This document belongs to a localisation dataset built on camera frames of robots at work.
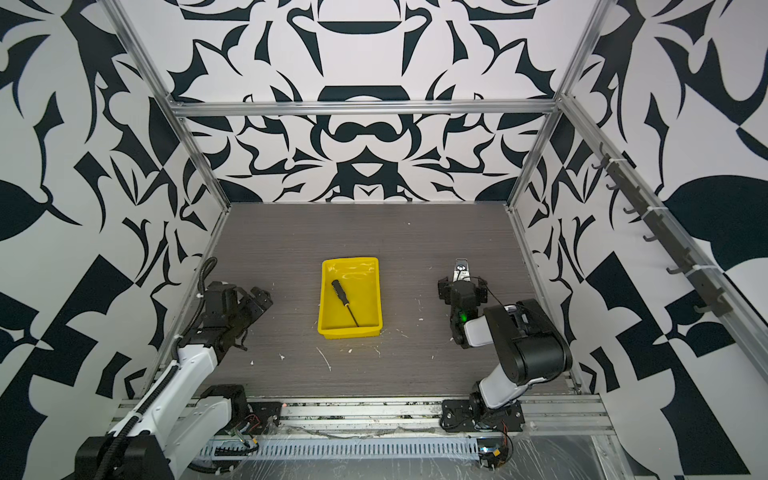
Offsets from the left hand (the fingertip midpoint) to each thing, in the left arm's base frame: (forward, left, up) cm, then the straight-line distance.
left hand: (258, 297), depth 85 cm
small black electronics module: (-37, -60, -10) cm, 71 cm away
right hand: (+7, -61, -3) cm, 62 cm away
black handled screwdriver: (+8, -21, -7) cm, 23 cm away
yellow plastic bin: (+10, -28, -8) cm, 31 cm away
